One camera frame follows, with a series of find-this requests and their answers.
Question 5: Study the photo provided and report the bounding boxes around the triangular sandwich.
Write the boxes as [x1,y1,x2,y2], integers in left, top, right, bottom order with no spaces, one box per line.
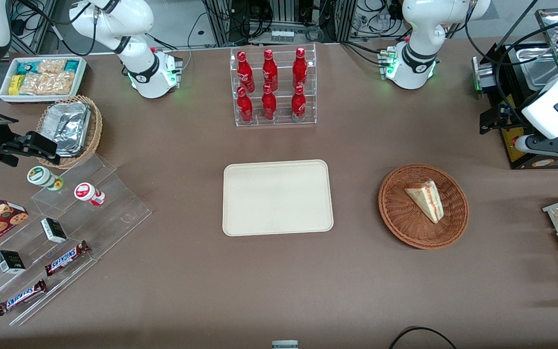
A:
[404,180,443,224]

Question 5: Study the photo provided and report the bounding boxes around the oval tan wicker basket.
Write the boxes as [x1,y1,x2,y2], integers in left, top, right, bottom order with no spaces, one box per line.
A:
[36,95,103,169]

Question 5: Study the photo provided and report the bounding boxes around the round brown wicker basket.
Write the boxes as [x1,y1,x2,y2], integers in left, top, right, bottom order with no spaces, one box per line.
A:
[378,164,469,250]

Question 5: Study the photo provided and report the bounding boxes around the beige rectangular tray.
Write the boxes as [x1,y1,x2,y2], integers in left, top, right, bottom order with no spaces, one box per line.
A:
[222,159,334,237]

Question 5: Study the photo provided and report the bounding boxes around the green lid yogurt cup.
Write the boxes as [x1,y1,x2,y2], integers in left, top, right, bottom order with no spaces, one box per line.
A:
[27,166,64,191]

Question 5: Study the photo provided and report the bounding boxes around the stacked aluminium foil trays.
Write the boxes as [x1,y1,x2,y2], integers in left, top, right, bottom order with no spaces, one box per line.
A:
[43,102,91,157]

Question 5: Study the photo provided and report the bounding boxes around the stainless steel pan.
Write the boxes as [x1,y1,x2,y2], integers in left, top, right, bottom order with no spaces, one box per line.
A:
[504,43,558,93]

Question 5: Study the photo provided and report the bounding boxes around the red lid yogurt cup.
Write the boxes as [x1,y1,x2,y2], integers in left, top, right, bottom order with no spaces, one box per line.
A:
[74,182,106,206]

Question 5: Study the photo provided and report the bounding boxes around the clear cracker pack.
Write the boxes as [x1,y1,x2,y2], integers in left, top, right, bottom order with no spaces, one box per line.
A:
[20,73,57,95]
[51,71,76,95]
[37,59,66,74]

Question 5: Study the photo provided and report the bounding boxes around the white rectangular snack bin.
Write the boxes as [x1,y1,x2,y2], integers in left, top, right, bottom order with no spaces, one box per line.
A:
[0,56,88,104]

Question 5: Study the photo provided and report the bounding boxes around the small black carton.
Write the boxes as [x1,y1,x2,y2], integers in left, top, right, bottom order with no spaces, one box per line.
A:
[41,218,68,244]
[0,250,26,275]

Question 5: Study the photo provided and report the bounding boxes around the clear acrylic stepped stand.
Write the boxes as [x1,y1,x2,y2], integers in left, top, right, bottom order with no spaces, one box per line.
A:
[0,154,153,326]

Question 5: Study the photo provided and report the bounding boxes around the brown Snickers bar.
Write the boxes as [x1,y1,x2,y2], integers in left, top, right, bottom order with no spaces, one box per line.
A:
[0,279,47,317]
[44,240,91,277]

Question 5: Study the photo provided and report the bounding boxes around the red cola bottle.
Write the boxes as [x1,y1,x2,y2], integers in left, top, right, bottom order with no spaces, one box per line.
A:
[262,84,277,121]
[293,47,308,89]
[236,86,254,123]
[237,50,255,93]
[291,85,307,122]
[263,48,279,92]

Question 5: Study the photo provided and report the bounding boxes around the clear acrylic bottle rack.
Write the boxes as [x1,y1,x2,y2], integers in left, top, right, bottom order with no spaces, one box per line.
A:
[230,43,317,127]

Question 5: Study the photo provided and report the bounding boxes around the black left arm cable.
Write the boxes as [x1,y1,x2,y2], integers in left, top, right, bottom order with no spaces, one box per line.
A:
[495,22,558,127]

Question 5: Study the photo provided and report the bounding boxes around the aluminium frame post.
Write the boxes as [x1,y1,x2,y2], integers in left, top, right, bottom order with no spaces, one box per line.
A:
[10,0,57,55]

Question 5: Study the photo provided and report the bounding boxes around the black arm base cable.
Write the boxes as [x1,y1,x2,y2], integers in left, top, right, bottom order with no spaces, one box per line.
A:
[341,41,387,66]

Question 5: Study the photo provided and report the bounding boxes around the aluminium frame cabinet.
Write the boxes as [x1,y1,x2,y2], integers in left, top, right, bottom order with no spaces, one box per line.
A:
[203,0,357,48]

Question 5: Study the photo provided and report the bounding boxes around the black looped cable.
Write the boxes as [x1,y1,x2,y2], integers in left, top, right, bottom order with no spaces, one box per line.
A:
[388,327,459,349]

